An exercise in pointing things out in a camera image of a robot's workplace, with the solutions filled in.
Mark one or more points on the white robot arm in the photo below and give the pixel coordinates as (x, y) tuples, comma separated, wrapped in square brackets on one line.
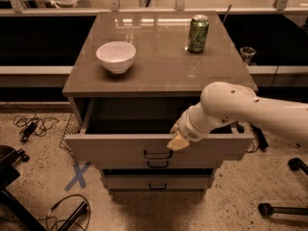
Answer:
[(223, 103)]

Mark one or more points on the grey drawer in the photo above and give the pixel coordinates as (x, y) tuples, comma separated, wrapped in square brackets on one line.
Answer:
[(157, 183), (186, 165), (136, 129)]

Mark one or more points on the grey drawer cabinet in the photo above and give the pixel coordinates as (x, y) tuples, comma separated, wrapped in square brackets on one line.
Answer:
[(162, 67)]

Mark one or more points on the black power adapter with cable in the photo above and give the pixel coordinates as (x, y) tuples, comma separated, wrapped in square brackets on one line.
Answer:
[(31, 124)]

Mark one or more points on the black chair base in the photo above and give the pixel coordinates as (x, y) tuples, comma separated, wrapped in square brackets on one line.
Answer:
[(267, 210), (8, 173)]

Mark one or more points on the clear glass cup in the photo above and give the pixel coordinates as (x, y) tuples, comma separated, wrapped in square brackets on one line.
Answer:
[(247, 53)]

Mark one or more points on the black bar on floor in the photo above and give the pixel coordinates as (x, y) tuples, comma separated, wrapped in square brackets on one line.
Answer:
[(263, 144)]

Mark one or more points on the black chair base right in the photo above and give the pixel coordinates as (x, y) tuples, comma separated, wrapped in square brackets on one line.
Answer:
[(267, 210)]

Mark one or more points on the grey middle drawer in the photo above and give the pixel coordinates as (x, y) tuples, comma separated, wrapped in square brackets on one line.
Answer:
[(186, 165)]

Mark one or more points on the blue tape cross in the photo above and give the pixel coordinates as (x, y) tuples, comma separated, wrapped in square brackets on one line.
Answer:
[(78, 178)]

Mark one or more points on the black chair base left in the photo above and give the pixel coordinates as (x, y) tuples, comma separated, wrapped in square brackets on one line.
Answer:
[(8, 173)]

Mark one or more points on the grey bottom drawer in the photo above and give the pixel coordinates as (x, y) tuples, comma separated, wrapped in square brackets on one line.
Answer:
[(157, 183)]

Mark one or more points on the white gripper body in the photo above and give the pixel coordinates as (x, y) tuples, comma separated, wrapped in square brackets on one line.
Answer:
[(187, 129)]

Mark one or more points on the wire mesh basket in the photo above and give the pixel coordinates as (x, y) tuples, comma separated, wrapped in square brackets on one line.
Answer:
[(72, 127)]

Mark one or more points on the green soda can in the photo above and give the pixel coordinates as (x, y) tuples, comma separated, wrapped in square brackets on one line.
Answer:
[(198, 33)]

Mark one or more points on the white ceramic bowl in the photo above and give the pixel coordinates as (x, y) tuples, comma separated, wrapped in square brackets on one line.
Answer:
[(116, 56)]

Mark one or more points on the black stand bottom left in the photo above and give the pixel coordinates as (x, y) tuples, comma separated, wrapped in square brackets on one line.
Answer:
[(80, 210)]

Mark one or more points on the grey top drawer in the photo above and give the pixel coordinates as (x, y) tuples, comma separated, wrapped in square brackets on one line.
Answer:
[(136, 129)]

